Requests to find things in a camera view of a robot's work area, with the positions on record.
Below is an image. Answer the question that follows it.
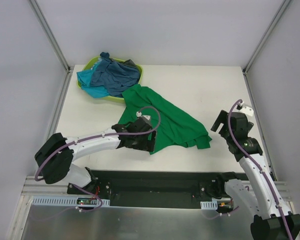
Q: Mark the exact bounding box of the right white slotted cable duct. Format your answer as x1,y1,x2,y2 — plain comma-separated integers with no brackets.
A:
200,200,218,211

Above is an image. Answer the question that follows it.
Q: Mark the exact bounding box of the dark blue t shirt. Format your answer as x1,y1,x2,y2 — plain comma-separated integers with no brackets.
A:
91,52,141,98

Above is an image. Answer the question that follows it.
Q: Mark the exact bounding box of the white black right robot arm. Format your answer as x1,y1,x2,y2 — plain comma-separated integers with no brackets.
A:
205,110,300,240

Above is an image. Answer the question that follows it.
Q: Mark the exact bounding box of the green t shirt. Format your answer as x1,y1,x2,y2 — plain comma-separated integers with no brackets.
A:
118,84,212,155

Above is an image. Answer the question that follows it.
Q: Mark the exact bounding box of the left white slotted cable duct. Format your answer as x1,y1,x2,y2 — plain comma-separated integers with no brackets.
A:
32,196,110,208

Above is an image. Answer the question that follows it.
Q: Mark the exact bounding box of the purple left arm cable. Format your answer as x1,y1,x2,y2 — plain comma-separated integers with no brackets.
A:
34,106,162,213

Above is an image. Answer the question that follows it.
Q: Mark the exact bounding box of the lime green plastic basin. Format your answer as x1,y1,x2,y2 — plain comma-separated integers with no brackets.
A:
76,55,143,103

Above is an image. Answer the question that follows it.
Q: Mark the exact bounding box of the teal t shirt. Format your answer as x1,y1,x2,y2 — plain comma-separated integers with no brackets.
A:
76,63,109,99

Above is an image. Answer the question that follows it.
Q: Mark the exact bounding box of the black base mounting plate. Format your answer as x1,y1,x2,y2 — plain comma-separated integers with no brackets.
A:
66,169,237,208

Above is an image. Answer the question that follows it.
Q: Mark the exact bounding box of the right aluminium frame post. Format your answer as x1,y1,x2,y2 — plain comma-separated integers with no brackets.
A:
242,0,293,76

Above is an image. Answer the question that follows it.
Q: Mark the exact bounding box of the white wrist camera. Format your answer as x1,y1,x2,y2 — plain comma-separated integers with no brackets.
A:
136,111,151,123
236,101,254,117

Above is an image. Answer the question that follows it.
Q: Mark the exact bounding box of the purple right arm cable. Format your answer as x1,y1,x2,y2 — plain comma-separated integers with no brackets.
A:
202,99,292,240

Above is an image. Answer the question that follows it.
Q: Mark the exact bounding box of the aluminium frame post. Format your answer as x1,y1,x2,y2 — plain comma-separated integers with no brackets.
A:
27,0,71,73
242,0,293,76

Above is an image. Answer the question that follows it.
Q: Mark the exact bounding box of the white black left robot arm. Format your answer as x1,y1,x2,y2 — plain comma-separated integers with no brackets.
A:
34,115,157,195

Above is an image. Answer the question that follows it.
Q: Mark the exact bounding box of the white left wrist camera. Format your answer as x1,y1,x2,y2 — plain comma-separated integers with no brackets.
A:
136,111,151,123

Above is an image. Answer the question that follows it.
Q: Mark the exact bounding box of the white slotted cable duct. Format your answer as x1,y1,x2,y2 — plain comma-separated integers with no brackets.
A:
32,196,110,208
200,200,218,211

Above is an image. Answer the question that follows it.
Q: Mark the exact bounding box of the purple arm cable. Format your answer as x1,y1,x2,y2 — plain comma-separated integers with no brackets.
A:
34,106,162,213
202,99,292,240

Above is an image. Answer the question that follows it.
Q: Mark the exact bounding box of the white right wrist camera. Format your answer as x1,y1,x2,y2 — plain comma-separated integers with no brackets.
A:
236,101,254,117

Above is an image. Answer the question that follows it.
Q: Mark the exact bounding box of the left aluminium frame post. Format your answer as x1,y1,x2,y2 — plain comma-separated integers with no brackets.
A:
27,0,71,73

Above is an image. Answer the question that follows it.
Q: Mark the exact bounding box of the grey t shirt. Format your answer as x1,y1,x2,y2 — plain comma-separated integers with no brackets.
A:
123,59,137,68

